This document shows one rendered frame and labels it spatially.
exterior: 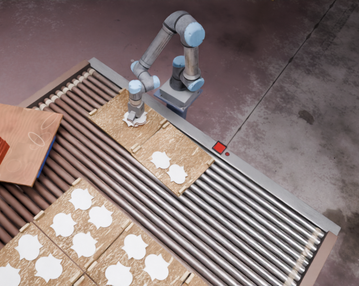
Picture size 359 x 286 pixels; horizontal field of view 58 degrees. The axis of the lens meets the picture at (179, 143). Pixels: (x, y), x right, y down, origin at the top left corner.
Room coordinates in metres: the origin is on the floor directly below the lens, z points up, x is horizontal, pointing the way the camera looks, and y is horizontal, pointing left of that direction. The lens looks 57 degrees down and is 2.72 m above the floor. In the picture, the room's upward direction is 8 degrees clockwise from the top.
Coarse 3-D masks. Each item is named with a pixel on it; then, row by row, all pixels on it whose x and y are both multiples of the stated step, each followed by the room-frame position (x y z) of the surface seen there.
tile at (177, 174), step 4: (172, 168) 0.94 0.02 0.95; (176, 168) 0.94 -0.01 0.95; (180, 168) 0.95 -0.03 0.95; (168, 172) 0.91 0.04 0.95; (172, 172) 0.91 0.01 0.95; (176, 172) 0.92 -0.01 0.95; (180, 172) 0.92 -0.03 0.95; (184, 172) 0.93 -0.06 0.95; (172, 176) 0.88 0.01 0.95; (176, 176) 0.89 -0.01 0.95; (180, 176) 0.89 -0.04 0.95; (184, 176) 0.89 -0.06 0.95; (172, 180) 0.86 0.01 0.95; (176, 180) 0.86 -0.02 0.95; (180, 180) 0.86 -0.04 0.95; (184, 180) 0.87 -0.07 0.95
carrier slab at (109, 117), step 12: (120, 96) 1.45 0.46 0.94; (108, 108) 1.33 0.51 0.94; (120, 108) 1.35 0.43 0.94; (96, 120) 1.22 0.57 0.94; (108, 120) 1.23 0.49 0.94; (120, 120) 1.25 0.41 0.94; (156, 120) 1.29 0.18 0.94; (108, 132) 1.14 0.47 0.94; (120, 132) 1.15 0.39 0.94; (132, 132) 1.17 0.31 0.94; (144, 132) 1.18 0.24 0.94; (120, 144) 1.07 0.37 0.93; (132, 144) 1.08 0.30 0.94
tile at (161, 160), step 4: (156, 152) 1.04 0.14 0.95; (160, 152) 1.04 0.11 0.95; (164, 152) 1.04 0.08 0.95; (152, 156) 1.00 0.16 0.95; (156, 156) 1.01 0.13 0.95; (160, 156) 1.01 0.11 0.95; (164, 156) 1.02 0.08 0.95; (152, 160) 0.97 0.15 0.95; (156, 160) 0.98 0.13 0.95; (160, 160) 0.98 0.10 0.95; (164, 160) 0.99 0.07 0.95; (168, 160) 0.99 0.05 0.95; (156, 164) 0.95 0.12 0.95; (160, 164) 0.96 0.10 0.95; (164, 164) 0.96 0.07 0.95; (168, 164) 0.96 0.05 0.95; (160, 168) 0.93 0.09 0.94; (164, 168) 0.93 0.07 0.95
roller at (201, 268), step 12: (72, 156) 0.94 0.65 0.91; (84, 168) 0.87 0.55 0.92; (96, 180) 0.80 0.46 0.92; (108, 192) 0.73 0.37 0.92; (120, 204) 0.67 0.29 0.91; (144, 216) 0.62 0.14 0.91; (156, 228) 0.56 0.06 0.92; (168, 240) 0.51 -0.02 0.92; (180, 252) 0.45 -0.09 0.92; (192, 264) 0.40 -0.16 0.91; (204, 276) 0.35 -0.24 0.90; (216, 276) 0.36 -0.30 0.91
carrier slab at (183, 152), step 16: (144, 144) 1.09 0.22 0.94; (160, 144) 1.11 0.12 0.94; (176, 144) 1.12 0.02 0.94; (192, 144) 1.14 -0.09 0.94; (144, 160) 0.97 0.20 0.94; (176, 160) 1.01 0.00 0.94; (192, 160) 1.02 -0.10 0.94; (208, 160) 1.04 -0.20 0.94; (160, 176) 0.88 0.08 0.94; (192, 176) 0.91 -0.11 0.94; (176, 192) 0.79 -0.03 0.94
